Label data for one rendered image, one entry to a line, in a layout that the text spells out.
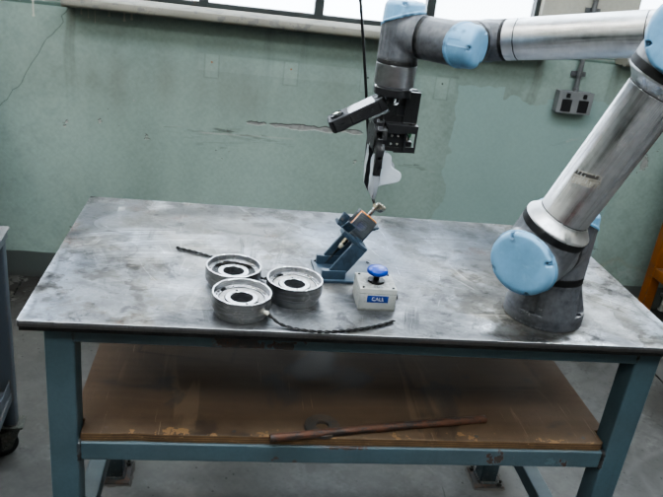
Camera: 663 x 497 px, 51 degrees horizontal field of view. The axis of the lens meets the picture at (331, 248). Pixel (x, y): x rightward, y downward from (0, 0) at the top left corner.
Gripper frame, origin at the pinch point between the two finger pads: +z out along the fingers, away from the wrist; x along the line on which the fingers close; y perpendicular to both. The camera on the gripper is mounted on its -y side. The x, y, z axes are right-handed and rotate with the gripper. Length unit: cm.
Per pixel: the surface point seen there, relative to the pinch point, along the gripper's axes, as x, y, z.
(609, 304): -10, 52, 19
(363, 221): -1.4, -0.3, 6.5
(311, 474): 30, 2, 99
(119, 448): -21, -45, 46
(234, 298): -16.7, -25.3, 16.5
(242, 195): 149, -18, 57
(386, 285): -14.4, 2.7, 14.0
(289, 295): -17.1, -15.5, 15.3
